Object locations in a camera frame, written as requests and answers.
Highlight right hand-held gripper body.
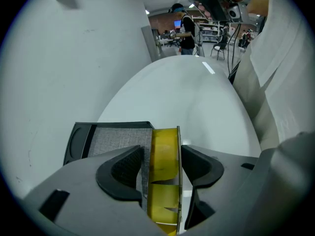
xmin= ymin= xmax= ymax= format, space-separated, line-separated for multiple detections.
xmin=202 ymin=0 xmax=250 ymax=24

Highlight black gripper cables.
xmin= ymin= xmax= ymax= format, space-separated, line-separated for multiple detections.
xmin=226 ymin=23 xmax=242 ymax=80

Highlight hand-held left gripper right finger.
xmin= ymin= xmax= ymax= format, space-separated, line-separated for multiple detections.
xmin=181 ymin=144 xmax=259 ymax=236

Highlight grey fisheye camera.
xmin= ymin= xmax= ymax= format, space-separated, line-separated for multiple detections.
xmin=226 ymin=5 xmax=243 ymax=23

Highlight person's white shirt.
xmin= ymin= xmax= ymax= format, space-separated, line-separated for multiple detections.
xmin=232 ymin=0 xmax=315 ymax=152

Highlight black chair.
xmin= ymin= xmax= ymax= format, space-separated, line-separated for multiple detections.
xmin=210 ymin=42 xmax=227 ymax=60

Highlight white shelving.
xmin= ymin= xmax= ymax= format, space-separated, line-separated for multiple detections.
xmin=196 ymin=21 xmax=220 ymax=43

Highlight grey cabinet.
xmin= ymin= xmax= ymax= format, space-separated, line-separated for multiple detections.
xmin=141 ymin=25 xmax=163 ymax=62

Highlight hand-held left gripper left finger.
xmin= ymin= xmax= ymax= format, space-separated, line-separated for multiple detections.
xmin=22 ymin=145 xmax=168 ymax=236

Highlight person's right forearm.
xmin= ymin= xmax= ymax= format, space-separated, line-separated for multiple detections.
xmin=245 ymin=0 xmax=270 ymax=17

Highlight black box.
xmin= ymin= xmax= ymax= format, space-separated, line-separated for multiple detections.
xmin=63 ymin=121 xmax=155 ymax=167

